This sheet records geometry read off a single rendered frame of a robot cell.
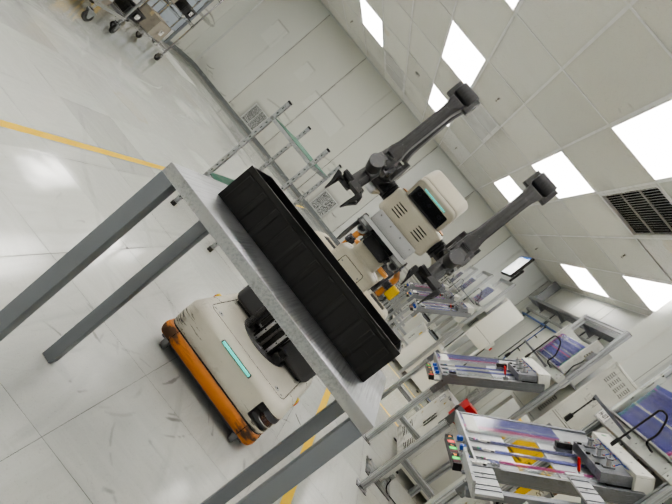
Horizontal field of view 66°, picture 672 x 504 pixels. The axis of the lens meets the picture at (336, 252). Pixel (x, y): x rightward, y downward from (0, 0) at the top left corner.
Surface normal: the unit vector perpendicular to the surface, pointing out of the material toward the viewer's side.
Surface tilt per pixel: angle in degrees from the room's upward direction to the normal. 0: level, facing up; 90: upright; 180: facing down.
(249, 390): 90
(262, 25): 90
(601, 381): 90
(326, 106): 90
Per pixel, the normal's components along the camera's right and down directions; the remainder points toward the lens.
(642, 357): -0.11, 0.04
